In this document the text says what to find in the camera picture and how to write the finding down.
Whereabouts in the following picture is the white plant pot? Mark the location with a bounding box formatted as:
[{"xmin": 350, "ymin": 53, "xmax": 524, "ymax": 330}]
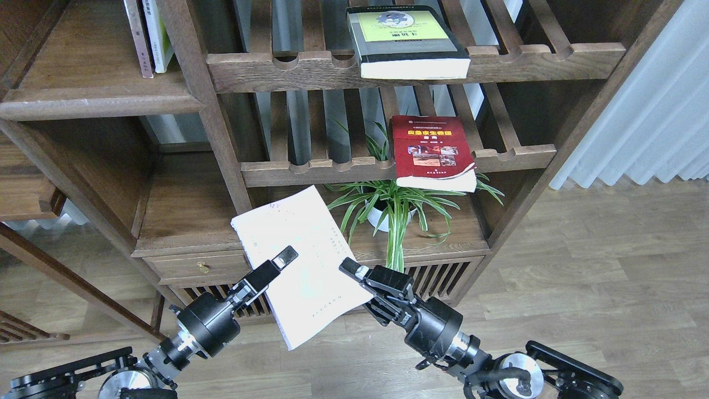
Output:
[{"xmin": 367, "ymin": 201, "xmax": 417, "ymax": 236}]

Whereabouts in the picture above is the green spider plant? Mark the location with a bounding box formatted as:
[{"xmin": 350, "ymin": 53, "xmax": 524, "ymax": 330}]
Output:
[{"xmin": 324, "ymin": 119, "xmax": 505, "ymax": 272}]

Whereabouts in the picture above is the red paperback book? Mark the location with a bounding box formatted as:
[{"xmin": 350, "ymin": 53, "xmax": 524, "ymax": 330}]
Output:
[{"xmin": 392, "ymin": 115, "xmax": 477, "ymax": 192}]

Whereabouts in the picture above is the pale lilac paperback book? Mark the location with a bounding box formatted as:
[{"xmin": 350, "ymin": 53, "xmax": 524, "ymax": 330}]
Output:
[{"xmin": 231, "ymin": 185, "xmax": 373, "ymax": 350}]

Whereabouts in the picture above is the white curtain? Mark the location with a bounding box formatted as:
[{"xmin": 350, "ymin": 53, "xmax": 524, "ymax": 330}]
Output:
[{"xmin": 550, "ymin": 1, "xmax": 708, "ymax": 190}]

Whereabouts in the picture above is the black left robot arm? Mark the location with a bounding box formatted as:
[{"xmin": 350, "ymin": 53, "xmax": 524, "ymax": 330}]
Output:
[{"xmin": 6, "ymin": 247, "xmax": 298, "ymax": 398}]

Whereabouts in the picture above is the white green upright book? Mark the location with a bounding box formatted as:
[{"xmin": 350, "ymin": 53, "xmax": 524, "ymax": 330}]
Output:
[{"xmin": 142, "ymin": 1, "xmax": 174, "ymax": 74}]

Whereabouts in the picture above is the dark wooden bookshelf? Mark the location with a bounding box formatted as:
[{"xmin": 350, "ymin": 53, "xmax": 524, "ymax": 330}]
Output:
[{"xmin": 2, "ymin": 1, "xmax": 682, "ymax": 305}]

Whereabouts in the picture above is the brown upright book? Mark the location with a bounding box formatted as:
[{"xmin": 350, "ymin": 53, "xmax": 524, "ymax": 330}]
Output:
[{"xmin": 123, "ymin": 1, "xmax": 154, "ymax": 79}]

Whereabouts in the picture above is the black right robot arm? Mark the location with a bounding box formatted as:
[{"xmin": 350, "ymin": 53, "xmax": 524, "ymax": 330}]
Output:
[{"xmin": 340, "ymin": 258, "xmax": 624, "ymax": 398}]

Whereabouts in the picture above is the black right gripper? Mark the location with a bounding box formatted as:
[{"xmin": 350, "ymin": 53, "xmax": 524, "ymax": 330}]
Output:
[{"xmin": 338, "ymin": 257, "xmax": 464, "ymax": 361}]

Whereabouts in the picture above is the yellow and black thick book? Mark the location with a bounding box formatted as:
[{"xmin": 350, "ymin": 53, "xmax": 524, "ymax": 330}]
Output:
[{"xmin": 346, "ymin": 5, "xmax": 471, "ymax": 80}]

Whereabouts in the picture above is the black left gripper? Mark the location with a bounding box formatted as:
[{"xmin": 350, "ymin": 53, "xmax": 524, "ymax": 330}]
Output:
[{"xmin": 169, "ymin": 247, "xmax": 299, "ymax": 358}]

